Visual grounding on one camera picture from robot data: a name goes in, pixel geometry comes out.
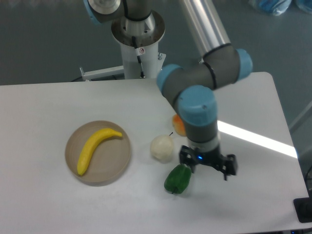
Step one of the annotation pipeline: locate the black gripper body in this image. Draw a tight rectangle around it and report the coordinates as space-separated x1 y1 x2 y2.
190 146 221 171

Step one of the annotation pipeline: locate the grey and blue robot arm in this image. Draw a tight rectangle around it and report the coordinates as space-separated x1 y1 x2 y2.
84 0 253 176

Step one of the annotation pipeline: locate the blue plastic bag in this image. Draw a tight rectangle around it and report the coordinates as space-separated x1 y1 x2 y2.
248 0 312 16

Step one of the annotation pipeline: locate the round beige plate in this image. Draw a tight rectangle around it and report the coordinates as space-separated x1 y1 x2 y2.
65 120 131 186

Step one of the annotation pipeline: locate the green bell pepper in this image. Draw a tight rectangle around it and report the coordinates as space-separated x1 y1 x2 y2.
164 164 192 195

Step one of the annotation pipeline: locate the black device at edge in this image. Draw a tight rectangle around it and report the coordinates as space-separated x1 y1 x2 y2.
293 197 312 223

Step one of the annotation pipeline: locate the orange bread roll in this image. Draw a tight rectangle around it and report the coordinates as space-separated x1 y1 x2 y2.
172 114 186 137

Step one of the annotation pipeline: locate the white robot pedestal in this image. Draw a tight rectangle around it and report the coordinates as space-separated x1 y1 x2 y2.
111 10 166 79

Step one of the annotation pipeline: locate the white pear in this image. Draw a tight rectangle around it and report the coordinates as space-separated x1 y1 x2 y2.
150 135 174 163

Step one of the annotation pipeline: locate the yellow banana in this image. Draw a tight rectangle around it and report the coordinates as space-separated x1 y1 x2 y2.
77 128 122 176

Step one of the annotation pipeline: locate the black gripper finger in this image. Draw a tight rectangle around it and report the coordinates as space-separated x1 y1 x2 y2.
215 154 237 181
179 145 196 173

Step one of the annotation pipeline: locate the white left bracket bar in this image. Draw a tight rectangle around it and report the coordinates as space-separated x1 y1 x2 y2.
79 66 124 81

